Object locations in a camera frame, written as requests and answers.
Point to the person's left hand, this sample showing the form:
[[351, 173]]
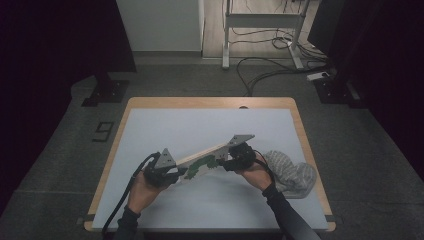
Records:
[[141, 195]]

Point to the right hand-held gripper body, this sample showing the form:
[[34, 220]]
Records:
[[244, 156]]

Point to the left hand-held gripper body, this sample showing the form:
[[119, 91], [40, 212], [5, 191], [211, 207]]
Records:
[[156, 173]]

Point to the white picture book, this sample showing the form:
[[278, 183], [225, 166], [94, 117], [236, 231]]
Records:
[[203, 163]]

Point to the white metal desk frame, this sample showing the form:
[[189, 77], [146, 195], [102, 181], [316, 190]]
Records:
[[260, 20]]

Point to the grey table bracket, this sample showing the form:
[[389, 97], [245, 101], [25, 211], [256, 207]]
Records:
[[330, 218], [85, 218]]

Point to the person's right hand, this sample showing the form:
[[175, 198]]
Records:
[[258, 175]]

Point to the light blue table mat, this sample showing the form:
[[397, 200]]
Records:
[[200, 126]]

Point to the white cabinet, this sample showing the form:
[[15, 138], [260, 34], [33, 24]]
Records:
[[160, 26]]

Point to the white power strip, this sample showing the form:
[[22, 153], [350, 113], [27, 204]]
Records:
[[317, 76]]

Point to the black table grommet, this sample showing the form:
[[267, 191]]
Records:
[[243, 107]]

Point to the wooden table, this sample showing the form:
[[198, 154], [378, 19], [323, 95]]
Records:
[[200, 102]]

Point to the grey striped sock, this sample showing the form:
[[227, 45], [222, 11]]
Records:
[[293, 173]]

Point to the black stand base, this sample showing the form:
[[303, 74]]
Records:
[[106, 91], [336, 91]]

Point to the dark curtain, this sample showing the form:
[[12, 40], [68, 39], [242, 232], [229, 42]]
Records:
[[50, 66], [383, 66]]

